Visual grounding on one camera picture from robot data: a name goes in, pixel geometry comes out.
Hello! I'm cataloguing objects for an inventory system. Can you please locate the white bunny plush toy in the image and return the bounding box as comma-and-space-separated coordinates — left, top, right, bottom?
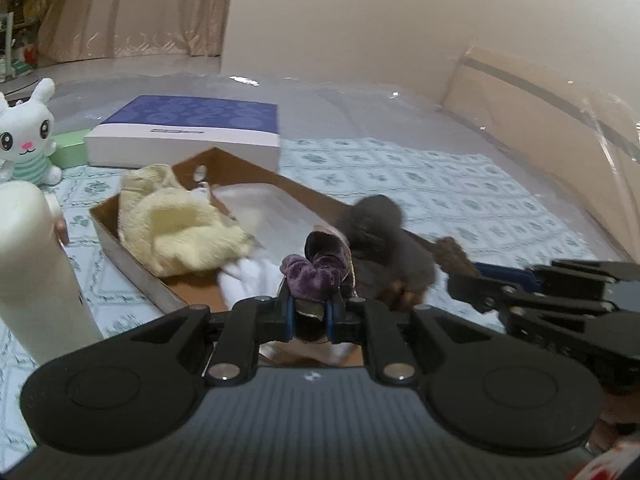
0, 77, 63, 183

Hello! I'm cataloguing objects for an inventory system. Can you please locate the purple velvet scrunchie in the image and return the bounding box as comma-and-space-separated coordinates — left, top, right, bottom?
280, 230, 358, 321

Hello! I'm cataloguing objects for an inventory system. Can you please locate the cream thermos bottle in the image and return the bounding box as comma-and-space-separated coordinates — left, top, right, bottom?
0, 180, 106, 366

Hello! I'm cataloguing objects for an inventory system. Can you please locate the beige curtain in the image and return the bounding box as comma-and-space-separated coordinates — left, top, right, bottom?
37, 0, 240, 66

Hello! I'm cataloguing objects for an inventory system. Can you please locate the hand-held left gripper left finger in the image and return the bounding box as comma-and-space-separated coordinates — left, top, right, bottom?
172, 282, 296, 386

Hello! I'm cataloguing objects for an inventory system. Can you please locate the plastic-wrapped headboard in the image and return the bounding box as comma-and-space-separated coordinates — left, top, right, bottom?
442, 45, 640, 261

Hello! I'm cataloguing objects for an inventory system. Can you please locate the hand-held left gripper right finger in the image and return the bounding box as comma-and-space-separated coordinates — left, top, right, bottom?
324, 290, 451, 386

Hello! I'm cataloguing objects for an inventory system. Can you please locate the brown cardboard box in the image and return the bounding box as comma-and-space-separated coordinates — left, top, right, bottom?
89, 146, 481, 366

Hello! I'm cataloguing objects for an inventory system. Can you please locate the dark brown scrunchie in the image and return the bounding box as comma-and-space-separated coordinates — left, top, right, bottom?
382, 280, 428, 311

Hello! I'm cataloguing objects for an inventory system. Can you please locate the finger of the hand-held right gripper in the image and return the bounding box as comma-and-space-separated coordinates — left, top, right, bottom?
474, 259, 640, 291
446, 274, 618, 317

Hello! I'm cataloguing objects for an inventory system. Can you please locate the light green box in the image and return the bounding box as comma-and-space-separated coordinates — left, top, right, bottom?
47, 129, 93, 170

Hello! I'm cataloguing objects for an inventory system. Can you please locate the white sock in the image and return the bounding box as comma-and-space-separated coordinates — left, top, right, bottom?
218, 255, 366, 366

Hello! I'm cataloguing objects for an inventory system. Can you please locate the floral tablecloth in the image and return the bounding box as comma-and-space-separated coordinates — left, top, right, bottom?
0, 137, 611, 461

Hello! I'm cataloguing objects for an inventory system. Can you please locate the red and white sleeve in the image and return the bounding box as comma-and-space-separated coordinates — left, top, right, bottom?
570, 440, 640, 480

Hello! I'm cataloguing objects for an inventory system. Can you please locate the yellow towel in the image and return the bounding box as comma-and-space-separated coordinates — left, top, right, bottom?
117, 164, 256, 278

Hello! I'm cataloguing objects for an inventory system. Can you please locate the blue and white box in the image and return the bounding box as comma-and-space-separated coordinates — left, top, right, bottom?
83, 95, 282, 172

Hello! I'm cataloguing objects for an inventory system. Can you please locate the dark grey sock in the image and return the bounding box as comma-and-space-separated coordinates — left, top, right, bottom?
332, 195, 436, 306

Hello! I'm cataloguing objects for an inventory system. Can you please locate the brown furry scrunchie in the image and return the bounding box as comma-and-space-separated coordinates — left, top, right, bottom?
432, 236, 481, 278

